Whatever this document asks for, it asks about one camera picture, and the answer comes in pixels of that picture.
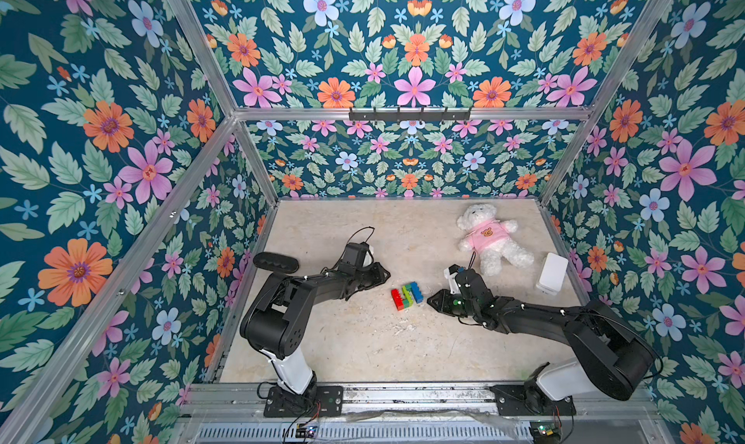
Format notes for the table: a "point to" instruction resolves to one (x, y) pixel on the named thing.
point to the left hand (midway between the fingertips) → (392, 272)
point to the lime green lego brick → (407, 296)
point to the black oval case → (275, 263)
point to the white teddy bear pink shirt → (488, 237)
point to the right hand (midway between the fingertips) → (428, 301)
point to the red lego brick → (398, 299)
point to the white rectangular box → (552, 274)
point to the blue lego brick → (416, 292)
